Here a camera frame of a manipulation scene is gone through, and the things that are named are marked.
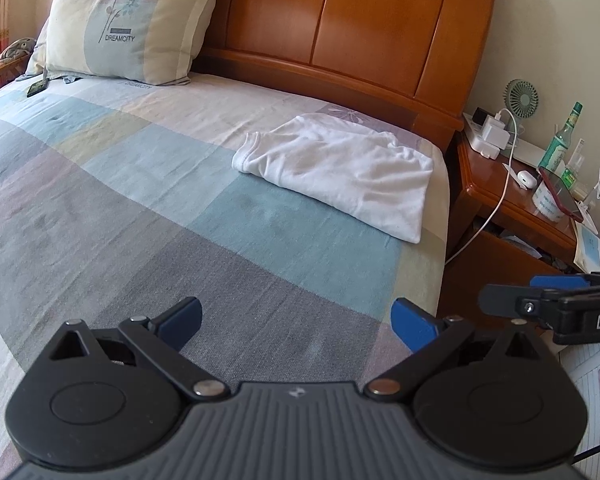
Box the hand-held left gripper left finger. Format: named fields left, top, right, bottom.
left=49, top=296, right=230, bottom=403

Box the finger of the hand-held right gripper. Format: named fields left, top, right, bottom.
left=530, top=271, right=600, bottom=290
left=480, top=284, right=588, bottom=331

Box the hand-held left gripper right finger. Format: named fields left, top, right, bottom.
left=364, top=297, right=561, bottom=403

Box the white shirt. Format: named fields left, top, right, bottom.
left=231, top=114, right=435, bottom=245

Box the blue white booklet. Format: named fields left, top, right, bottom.
left=572, top=220, right=600, bottom=276

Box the white cup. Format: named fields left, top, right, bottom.
left=531, top=180, right=566, bottom=223

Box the red smartphone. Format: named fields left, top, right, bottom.
left=538, top=166, right=586, bottom=223

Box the wooden nightstand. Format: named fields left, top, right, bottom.
left=445, top=112, right=600, bottom=306

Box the small clear bottle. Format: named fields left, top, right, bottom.
left=564, top=139, right=586, bottom=191

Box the white flat box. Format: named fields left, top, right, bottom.
left=512, top=141, right=551, bottom=167

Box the green glass bottle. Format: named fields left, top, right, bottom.
left=539, top=101, right=585, bottom=173

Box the white charger block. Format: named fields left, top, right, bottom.
left=481, top=114, right=511, bottom=150

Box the white power strip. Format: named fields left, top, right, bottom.
left=462, top=107, right=518, bottom=159

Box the small green desk fan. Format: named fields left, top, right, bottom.
left=503, top=78, right=540, bottom=121

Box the pale blue pillow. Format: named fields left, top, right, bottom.
left=24, top=17, right=81, bottom=84

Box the beige printed pillow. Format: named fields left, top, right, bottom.
left=45, top=0, right=238, bottom=86

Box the wooden headboard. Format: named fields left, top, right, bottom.
left=72, top=0, right=507, bottom=153

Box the small wooden side table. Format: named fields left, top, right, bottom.
left=0, top=57, right=28, bottom=81

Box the grey plush toy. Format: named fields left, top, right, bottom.
left=0, top=37, right=35, bottom=64

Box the white charging cable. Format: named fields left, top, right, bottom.
left=445, top=107, right=524, bottom=266

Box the black cable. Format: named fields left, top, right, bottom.
left=570, top=437, right=600, bottom=472

